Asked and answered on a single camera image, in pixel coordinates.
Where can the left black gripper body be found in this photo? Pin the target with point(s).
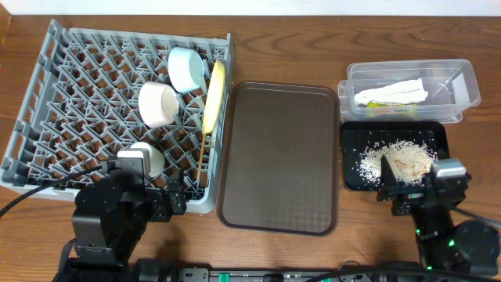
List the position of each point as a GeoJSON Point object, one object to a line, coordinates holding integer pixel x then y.
{"type": "Point", "coordinates": [158, 208]}

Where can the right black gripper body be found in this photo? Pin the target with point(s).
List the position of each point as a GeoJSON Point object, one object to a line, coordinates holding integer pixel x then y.
{"type": "Point", "coordinates": [409, 200]}

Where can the white cup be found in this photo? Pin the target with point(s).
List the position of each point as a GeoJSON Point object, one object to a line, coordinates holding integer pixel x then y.
{"type": "Point", "coordinates": [157, 160]}

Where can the green snack wrapper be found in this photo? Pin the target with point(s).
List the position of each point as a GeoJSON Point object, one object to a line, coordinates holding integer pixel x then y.
{"type": "Point", "coordinates": [381, 109]}

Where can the yellow plate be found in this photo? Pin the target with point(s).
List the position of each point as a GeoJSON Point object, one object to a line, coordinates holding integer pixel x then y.
{"type": "Point", "coordinates": [214, 97]}

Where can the light blue bowl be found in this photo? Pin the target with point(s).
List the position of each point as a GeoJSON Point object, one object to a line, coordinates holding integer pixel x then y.
{"type": "Point", "coordinates": [186, 70]}

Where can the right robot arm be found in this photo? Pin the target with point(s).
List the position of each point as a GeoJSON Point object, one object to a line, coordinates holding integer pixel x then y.
{"type": "Point", "coordinates": [448, 238]}

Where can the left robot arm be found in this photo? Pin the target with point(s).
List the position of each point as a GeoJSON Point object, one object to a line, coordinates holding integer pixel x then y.
{"type": "Point", "coordinates": [112, 215]}

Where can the black waste bin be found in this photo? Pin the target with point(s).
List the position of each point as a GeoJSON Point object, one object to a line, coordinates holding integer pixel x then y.
{"type": "Point", "coordinates": [362, 142]}

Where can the grey dishwasher rack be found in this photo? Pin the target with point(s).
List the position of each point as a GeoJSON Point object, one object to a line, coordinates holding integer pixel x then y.
{"type": "Point", "coordinates": [81, 107]}

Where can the spilled rice pile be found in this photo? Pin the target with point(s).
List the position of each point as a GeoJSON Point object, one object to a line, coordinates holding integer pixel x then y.
{"type": "Point", "coordinates": [408, 161]}

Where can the clear plastic bin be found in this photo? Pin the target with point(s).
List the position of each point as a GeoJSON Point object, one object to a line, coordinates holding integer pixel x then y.
{"type": "Point", "coordinates": [451, 85]}

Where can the brown plastic tray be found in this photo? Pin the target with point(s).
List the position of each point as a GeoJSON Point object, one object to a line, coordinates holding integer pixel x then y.
{"type": "Point", "coordinates": [280, 167]}

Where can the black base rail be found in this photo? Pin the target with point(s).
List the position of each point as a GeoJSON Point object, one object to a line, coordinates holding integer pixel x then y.
{"type": "Point", "coordinates": [274, 275]}

